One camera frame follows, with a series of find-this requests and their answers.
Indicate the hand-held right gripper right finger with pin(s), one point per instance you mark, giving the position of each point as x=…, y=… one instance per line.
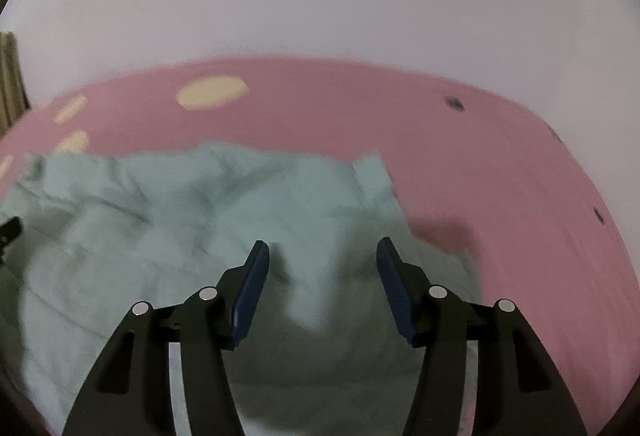
x=395, y=296

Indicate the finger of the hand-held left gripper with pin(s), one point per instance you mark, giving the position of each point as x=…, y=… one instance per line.
x=10, y=233

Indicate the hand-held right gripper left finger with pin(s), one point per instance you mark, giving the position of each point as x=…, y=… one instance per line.
x=250, y=296

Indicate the light blue puffer jacket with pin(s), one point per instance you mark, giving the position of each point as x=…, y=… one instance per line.
x=150, y=226

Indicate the striped headboard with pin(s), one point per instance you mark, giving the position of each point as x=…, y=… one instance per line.
x=11, y=81

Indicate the pink dotted bedspread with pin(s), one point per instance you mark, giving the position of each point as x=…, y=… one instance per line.
x=500, y=166

